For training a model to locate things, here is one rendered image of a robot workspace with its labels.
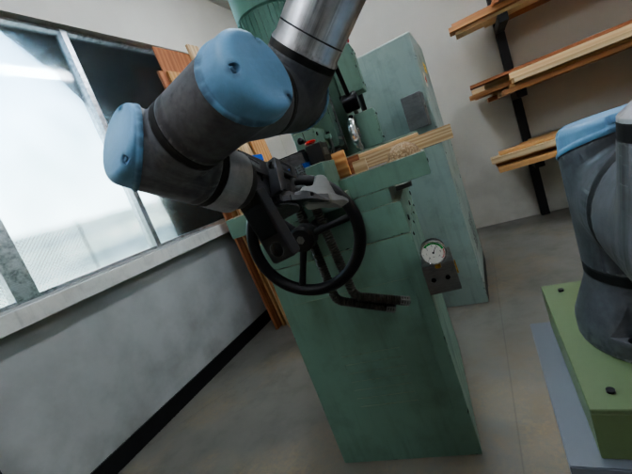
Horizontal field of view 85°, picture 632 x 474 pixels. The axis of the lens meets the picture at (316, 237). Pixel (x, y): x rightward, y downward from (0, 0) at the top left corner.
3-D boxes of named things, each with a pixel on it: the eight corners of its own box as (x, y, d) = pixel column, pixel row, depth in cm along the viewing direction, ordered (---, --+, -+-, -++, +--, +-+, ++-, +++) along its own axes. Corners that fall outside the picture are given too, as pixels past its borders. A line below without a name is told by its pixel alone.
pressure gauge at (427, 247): (426, 275, 87) (417, 244, 85) (425, 269, 90) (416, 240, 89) (451, 268, 85) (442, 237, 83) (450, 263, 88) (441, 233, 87)
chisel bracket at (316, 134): (301, 163, 106) (291, 135, 105) (313, 160, 119) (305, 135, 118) (323, 154, 104) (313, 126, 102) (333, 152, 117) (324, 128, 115)
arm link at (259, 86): (274, 30, 38) (204, 96, 44) (205, 6, 28) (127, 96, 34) (317, 107, 39) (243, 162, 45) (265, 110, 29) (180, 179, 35)
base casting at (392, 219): (266, 273, 106) (255, 245, 105) (315, 229, 160) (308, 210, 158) (412, 231, 91) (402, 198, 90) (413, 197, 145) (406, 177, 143)
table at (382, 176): (215, 248, 97) (206, 229, 96) (260, 224, 126) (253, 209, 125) (434, 176, 77) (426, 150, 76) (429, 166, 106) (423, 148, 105)
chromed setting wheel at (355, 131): (355, 152, 113) (341, 115, 111) (360, 151, 124) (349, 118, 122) (363, 150, 112) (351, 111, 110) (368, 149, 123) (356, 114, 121)
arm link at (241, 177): (234, 188, 43) (188, 219, 48) (262, 197, 47) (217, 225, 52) (225, 129, 46) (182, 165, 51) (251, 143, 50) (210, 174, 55)
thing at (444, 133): (269, 203, 117) (265, 192, 116) (272, 202, 119) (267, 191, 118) (453, 137, 97) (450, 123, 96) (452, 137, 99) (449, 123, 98)
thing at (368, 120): (358, 151, 120) (347, 118, 118) (361, 150, 127) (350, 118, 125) (385, 141, 117) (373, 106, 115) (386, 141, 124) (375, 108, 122)
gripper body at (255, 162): (298, 166, 60) (246, 141, 50) (308, 211, 57) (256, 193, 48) (266, 186, 64) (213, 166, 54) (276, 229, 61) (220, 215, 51)
